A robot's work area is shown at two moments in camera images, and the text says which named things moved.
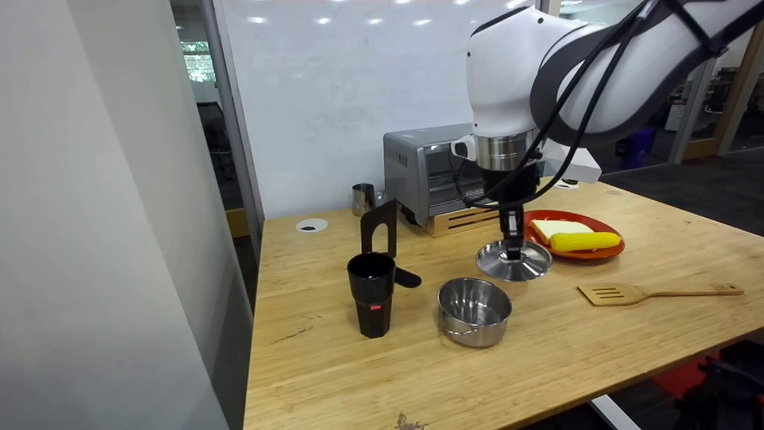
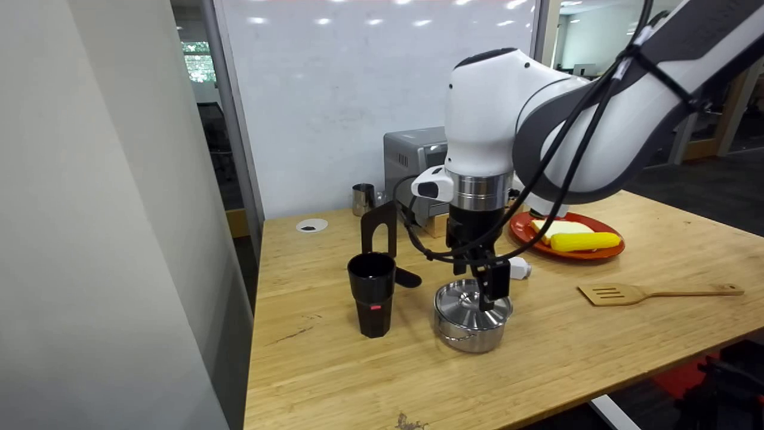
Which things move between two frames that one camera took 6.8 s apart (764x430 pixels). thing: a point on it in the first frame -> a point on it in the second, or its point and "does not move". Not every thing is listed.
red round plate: [573, 218] does not move
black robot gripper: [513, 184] -> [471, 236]
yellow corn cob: [583, 242] does not move
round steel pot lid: [533, 262] -> [458, 301]
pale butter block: [546, 229] does not move
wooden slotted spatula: [628, 294] does not move
